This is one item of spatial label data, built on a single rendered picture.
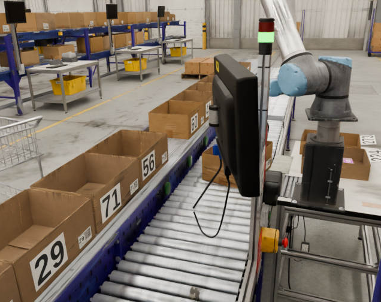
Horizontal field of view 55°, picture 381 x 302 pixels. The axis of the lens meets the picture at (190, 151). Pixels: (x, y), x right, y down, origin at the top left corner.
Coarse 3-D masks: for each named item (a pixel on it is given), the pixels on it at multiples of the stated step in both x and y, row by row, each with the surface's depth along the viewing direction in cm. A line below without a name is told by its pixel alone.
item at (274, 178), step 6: (270, 174) 141; (276, 174) 141; (270, 180) 138; (276, 180) 137; (264, 186) 137; (270, 186) 136; (276, 186) 136; (264, 192) 138; (270, 192) 137; (276, 192) 137; (276, 198) 142; (270, 204) 140; (276, 204) 140
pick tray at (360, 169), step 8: (304, 144) 244; (344, 152) 238; (352, 152) 236; (360, 152) 235; (352, 160) 238; (360, 160) 236; (368, 160) 216; (344, 168) 214; (352, 168) 212; (360, 168) 211; (368, 168) 210; (344, 176) 215; (352, 176) 214; (360, 176) 212; (368, 176) 211
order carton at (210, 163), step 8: (272, 144) 227; (208, 152) 219; (208, 160) 210; (216, 160) 207; (208, 168) 212; (216, 168) 209; (208, 176) 214; (216, 176) 211; (224, 176) 208; (232, 176) 205; (224, 184) 210; (232, 184) 207
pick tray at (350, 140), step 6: (306, 132) 274; (312, 132) 272; (342, 132) 264; (306, 138) 275; (348, 138) 264; (354, 138) 263; (300, 144) 251; (348, 144) 266; (354, 144) 264; (360, 144) 241; (300, 150) 252
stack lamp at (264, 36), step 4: (260, 24) 115; (264, 24) 114; (268, 24) 114; (272, 24) 114; (260, 28) 116; (264, 28) 115; (268, 28) 115; (272, 28) 115; (260, 32) 116; (264, 32) 115; (268, 32) 115; (272, 32) 116; (260, 36) 116; (264, 36) 116; (268, 36) 115; (272, 36) 116; (260, 40) 117; (264, 40) 116; (268, 40) 116; (272, 40) 117
